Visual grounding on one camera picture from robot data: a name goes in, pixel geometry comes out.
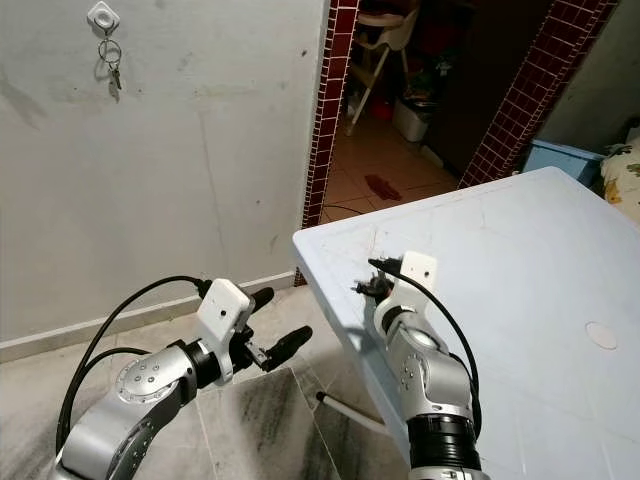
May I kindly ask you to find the white plastic table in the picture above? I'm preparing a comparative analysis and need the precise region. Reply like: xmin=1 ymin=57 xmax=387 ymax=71
xmin=292 ymin=167 xmax=640 ymax=480

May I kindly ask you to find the white bin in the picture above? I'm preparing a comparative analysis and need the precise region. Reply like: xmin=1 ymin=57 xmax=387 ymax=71
xmin=392 ymin=95 xmax=439 ymax=143

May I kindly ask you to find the white baseboard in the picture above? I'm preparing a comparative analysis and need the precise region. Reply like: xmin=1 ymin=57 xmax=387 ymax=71
xmin=0 ymin=268 xmax=299 ymax=353

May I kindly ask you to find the round table hole cap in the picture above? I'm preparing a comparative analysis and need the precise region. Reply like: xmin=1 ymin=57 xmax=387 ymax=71
xmin=585 ymin=322 xmax=619 ymax=350

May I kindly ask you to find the blue plastic box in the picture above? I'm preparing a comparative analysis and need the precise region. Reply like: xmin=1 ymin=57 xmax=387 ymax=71
xmin=523 ymin=138 xmax=606 ymax=189

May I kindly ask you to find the white high chair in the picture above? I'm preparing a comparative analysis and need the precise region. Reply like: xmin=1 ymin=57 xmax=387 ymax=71
xmin=345 ymin=0 xmax=421 ymax=136

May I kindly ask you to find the red tile pillar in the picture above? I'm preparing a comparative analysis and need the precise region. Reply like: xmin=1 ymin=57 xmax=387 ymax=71
xmin=458 ymin=0 xmax=621 ymax=191

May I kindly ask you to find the floral cloth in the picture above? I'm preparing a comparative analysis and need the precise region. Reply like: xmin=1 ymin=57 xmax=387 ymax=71
xmin=600 ymin=140 xmax=640 ymax=226

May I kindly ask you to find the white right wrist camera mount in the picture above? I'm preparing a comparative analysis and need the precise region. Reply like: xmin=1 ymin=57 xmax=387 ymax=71
xmin=388 ymin=250 xmax=441 ymax=311

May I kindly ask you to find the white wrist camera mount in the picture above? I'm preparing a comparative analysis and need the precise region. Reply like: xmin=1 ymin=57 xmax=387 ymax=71
xmin=198 ymin=280 xmax=256 ymax=351
xmin=388 ymin=250 xmax=441 ymax=311

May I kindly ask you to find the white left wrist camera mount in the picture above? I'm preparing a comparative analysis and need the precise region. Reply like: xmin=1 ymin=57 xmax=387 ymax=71
xmin=198 ymin=280 xmax=256 ymax=351

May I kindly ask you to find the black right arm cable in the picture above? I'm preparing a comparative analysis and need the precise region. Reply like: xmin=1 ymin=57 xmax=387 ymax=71
xmin=368 ymin=257 xmax=483 ymax=441

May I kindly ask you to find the red tile door frame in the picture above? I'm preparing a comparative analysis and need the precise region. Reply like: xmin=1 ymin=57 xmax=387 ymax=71
xmin=295 ymin=0 xmax=361 ymax=288

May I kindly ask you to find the white wall hook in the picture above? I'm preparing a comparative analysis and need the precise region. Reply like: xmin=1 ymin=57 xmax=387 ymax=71
xmin=87 ymin=1 xmax=122 ymax=33

